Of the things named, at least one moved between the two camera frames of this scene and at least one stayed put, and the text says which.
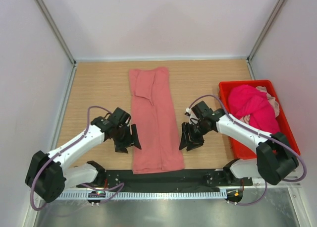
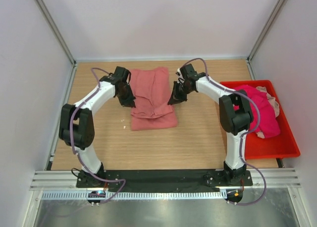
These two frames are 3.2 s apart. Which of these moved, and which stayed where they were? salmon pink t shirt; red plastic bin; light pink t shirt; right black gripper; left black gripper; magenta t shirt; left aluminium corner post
Moved: left black gripper; right black gripper; salmon pink t shirt
Stayed: light pink t shirt; red plastic bin; magenta t shirt; left aluminium corner post
